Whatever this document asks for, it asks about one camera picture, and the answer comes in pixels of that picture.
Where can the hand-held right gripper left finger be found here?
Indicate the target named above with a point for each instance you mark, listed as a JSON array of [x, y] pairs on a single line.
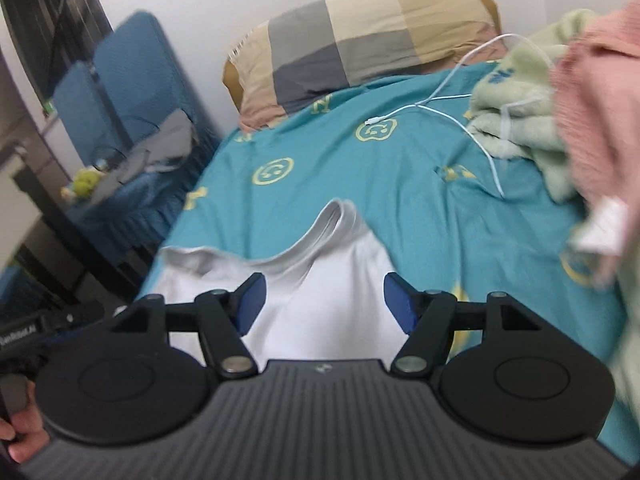
[[252, 300]]

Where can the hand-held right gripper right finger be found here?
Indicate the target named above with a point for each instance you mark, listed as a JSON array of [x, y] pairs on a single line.
[[400, 300]]

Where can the white shirt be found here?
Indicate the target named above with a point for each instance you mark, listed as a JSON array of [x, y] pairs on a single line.
[[320, 300]]

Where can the person's left hand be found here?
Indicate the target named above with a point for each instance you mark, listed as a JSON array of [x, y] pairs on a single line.
[[22, 435]]

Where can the black desk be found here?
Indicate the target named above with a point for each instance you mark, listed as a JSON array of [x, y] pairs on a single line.
[[65, 240]]

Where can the teal smiley print bed sheet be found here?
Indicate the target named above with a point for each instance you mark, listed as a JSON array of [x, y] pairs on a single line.
[[400, 185]]

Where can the white furniture panel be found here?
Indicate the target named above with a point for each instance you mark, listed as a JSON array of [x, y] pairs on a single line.
[[17, 210]]

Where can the grey cloth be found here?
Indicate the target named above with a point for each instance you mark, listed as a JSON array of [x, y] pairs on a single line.
[[165, 145]]

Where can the light green fleece blanket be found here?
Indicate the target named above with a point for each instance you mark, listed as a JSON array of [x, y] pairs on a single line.
[[515, 105]]

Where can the blue covered chair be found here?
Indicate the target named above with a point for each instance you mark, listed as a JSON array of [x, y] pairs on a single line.
[[135, 75]]

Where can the checked pillow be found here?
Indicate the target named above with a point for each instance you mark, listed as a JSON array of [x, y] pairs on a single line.
[[360, 35]]

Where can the pink knit garment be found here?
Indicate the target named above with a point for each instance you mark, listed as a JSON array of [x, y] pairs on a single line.
[[600, 110]]

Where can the dark window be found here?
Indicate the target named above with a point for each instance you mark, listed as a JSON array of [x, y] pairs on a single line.
[[55, 25]]

